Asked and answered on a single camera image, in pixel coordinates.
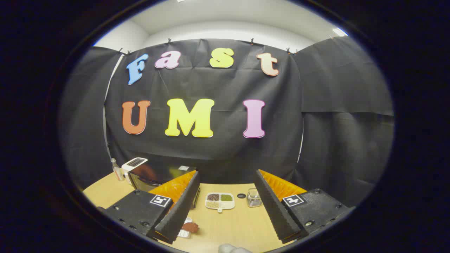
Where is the white toaster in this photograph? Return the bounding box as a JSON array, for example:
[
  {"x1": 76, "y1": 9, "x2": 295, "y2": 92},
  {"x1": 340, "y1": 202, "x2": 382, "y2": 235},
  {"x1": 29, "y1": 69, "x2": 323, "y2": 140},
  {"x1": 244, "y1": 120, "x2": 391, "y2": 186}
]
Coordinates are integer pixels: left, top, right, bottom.
[{"x1": 121, "y1": 157, "x2": 148, "y2": 176}]

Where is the white divided dish of beans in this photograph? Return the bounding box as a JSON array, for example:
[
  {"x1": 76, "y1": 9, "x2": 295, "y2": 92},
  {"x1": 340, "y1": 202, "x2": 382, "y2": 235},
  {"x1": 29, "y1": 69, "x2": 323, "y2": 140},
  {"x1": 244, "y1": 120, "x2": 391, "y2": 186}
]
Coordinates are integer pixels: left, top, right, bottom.
[{"x1": 205, "y1": 192, "x2": 235, "y2": 213}]

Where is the clear bottle orange label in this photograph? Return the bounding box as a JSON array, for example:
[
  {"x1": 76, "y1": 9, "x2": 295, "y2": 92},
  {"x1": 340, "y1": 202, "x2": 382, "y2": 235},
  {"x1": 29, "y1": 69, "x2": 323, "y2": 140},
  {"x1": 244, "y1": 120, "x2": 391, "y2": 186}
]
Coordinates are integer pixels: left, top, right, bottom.
[{"x1": 111, "y1": 158, "x2": 126, "y2": 182}]

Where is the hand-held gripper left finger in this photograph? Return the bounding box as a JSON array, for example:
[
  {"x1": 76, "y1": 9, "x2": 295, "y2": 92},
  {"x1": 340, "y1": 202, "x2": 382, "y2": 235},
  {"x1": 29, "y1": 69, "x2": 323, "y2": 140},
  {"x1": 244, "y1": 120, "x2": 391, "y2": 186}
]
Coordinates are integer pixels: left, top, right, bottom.
[{"x1": 105, "y1": 171, "x2": 200, "y2": 245}]

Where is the metal wire basket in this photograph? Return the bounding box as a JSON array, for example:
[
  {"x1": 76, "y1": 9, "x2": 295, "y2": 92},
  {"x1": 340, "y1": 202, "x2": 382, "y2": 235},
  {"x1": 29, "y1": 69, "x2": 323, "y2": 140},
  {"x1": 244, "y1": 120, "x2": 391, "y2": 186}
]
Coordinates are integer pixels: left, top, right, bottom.
[{"x1": 246, "y1": 188, "x2": 262, "y2": 208}]

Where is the black toaster oven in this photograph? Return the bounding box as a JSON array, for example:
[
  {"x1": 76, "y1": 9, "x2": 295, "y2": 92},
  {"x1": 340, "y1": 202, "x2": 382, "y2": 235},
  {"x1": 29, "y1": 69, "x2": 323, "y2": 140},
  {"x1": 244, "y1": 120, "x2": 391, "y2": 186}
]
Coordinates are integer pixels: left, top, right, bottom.
[{"x1": 127, "y1": 162, "x2": 201, "y2": 210}]

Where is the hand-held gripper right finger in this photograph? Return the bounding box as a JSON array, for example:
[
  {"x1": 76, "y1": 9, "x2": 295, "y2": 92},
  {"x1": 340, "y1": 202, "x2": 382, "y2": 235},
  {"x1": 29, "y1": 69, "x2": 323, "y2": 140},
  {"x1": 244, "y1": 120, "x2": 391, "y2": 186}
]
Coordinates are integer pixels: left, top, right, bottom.
[{"x1": 254, "y1": 169, "x2": 355, "y2": 244}]

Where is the small white tray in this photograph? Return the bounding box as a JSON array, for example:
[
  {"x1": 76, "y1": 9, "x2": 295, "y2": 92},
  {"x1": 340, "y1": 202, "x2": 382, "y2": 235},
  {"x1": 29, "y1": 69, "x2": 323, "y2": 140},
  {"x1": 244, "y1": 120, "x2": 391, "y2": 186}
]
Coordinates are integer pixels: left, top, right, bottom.
[{"x1": 178, "y1": 217, "x2": 193, "y2": 239}]

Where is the black backdrop cloth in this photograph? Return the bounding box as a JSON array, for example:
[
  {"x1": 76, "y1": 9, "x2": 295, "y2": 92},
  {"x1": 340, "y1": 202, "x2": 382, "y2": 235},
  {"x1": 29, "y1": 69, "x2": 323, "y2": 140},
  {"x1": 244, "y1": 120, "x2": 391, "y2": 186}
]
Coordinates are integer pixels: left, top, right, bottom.
[{"x1": 58, "y1": 35, "x2": 395, "y2": 208}]

